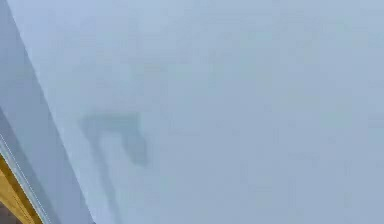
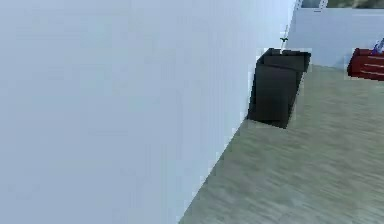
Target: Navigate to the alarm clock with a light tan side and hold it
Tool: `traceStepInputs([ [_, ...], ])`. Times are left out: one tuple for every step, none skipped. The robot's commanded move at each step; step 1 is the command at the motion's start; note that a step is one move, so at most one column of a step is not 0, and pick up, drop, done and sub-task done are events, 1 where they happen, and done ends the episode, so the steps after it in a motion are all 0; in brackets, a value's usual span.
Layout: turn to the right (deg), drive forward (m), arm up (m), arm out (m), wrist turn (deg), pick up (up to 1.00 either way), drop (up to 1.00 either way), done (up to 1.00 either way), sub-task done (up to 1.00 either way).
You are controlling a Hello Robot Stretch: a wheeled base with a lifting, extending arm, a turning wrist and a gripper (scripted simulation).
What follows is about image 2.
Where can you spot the black bin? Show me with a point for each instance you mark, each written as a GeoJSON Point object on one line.
{"type": "Point", "coordinates": [275, 91]}

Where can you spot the window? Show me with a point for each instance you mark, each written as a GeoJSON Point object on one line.
{"type": "Point", "coordinates": [340, 3]}

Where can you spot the thin white stick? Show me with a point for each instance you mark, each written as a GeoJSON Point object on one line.
{"type": "Point", "coordinates": [284, 40]}

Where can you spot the blue and white object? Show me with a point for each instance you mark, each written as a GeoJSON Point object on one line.
{"type": "Point", "coordinates": [378, 46]}

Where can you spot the red chest of drawers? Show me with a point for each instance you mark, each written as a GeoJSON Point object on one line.
{"type": "Point", "coordinates": [365, 65]}

